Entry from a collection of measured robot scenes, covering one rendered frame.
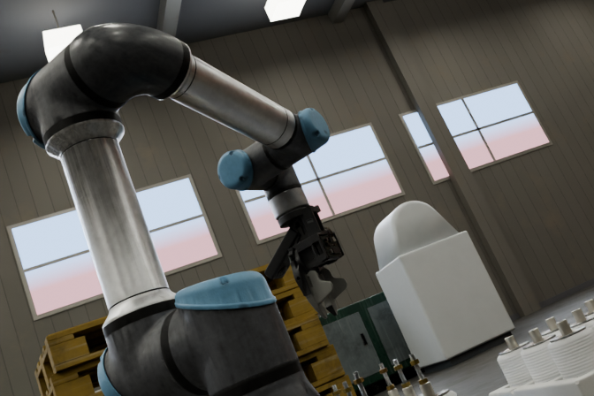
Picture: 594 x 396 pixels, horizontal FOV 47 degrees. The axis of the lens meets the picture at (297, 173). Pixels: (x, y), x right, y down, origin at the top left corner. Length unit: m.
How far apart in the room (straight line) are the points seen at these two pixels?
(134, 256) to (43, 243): 7.96
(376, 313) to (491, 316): 1.17
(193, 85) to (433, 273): 5.39
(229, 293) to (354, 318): 6.06
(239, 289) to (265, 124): 0.40
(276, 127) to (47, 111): 0.37
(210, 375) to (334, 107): 9.49
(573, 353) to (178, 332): 0.85
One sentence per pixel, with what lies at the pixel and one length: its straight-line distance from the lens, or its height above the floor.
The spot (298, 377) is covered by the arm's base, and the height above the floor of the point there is 0.38.
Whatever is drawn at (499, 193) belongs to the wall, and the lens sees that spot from 10.80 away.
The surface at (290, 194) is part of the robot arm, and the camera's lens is 1.35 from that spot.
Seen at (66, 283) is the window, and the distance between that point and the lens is 8.75.
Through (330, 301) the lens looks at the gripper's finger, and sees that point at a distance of 1.37.
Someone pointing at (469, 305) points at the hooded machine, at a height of 0.41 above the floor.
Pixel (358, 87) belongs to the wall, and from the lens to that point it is 10.55.
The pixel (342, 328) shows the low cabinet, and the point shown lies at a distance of 6.81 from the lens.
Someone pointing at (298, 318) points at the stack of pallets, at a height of 0.67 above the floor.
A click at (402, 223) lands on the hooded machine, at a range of 6.38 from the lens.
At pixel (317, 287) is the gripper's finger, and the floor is 0.52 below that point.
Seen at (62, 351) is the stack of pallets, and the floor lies 0.89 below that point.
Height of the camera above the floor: 0.37
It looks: 16 degrees up
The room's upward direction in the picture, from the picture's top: 24 degrees counter-clockwise
